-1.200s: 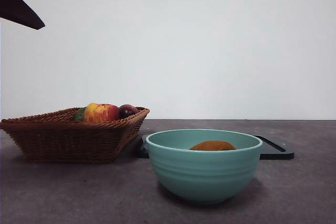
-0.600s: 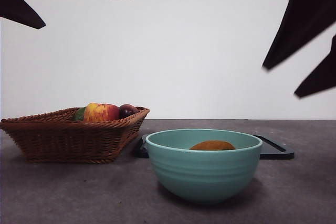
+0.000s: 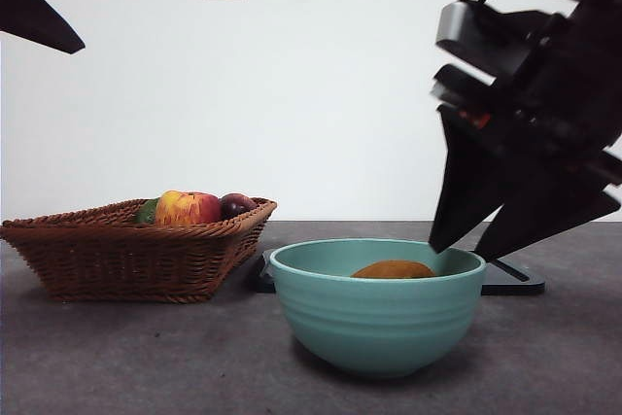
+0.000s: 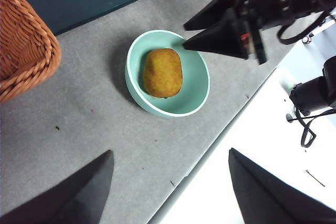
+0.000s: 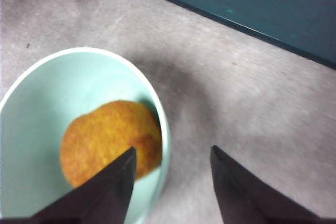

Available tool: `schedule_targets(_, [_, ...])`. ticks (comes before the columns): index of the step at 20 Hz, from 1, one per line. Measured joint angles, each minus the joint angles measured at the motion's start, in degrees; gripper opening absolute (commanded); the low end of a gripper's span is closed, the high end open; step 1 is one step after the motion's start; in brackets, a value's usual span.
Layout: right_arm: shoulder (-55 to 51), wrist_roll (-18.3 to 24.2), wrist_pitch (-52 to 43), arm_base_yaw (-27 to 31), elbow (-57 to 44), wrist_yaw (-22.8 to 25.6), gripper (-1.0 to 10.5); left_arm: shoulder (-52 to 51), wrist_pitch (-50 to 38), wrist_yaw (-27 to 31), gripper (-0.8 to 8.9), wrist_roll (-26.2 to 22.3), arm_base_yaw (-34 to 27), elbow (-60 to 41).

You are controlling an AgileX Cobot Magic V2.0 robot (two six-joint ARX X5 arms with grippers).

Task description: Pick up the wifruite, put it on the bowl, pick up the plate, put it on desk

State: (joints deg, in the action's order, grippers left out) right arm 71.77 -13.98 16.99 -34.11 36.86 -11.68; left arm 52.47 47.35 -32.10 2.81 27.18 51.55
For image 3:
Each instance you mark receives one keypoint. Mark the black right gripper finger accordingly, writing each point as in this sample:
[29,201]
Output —
[461,182]
[544,216]

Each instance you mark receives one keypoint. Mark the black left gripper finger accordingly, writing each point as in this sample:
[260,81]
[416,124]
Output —
[24,11]

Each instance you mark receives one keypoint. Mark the brown kiwi fruit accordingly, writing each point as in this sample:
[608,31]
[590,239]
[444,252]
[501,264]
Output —
[393,270]

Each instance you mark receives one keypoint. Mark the teal ribbed bowl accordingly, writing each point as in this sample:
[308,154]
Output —
[379,322]

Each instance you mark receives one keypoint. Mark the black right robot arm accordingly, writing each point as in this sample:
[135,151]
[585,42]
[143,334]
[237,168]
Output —
[583,45]

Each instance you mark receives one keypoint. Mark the black rectangular tray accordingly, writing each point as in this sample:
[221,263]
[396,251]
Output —
[510,285]

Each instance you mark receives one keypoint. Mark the dark red plum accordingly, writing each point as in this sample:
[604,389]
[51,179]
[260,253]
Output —
[235,206]

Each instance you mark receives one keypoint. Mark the green fruit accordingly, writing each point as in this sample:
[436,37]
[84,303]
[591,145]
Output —
[147,211]

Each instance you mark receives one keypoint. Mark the red yellow apple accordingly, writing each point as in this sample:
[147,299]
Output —
[189,208]

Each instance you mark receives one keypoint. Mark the brown wicker basket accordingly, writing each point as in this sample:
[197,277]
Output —
[136,264]

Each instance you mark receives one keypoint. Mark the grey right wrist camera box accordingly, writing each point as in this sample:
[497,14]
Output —
[454,28]

